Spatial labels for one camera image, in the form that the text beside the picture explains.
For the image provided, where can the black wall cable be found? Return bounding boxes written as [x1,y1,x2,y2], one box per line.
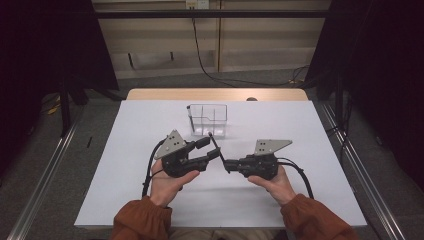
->
[190,7,311,88]

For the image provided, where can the hand-held gripper cable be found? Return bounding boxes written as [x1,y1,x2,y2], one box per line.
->
[141,137,168,199]
[276,156,315,200]

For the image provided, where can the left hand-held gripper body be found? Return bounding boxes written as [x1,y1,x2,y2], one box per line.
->
[153,129,211,179]

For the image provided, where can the clear plastic organizer box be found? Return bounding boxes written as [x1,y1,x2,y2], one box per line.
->
[187,103,228,138]

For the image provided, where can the black metal stand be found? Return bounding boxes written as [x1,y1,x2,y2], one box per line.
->
[57,78,73,138]

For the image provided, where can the person's right hand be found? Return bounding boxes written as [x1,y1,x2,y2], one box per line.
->
[246,165,298,207]

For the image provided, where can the white table mat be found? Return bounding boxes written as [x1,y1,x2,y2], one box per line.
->
[73,99,368,230]

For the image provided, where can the dark curtain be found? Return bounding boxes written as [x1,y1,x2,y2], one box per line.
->
[304,0,424,194]
[0,0,120,183]

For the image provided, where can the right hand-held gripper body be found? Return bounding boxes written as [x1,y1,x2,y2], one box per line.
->
[237,139,294,182]

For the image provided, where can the left hand-held gripper cable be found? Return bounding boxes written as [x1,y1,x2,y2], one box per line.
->
[141,137,168,199]

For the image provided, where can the right hand-held gripper cable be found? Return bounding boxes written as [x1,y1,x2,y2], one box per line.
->
[276,156,315,200]

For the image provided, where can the black floor cable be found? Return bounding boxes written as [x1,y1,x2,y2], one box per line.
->
[327,124,352,162]

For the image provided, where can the person's left hand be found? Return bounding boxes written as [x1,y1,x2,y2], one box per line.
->
[148,159,201,208]

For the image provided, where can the white wall socket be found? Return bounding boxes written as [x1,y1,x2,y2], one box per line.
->
[185,0,211,10]

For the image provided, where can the aluminium floor rail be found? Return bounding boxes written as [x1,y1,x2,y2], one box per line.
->
[319,103,406,240]
[6,103,86,240]

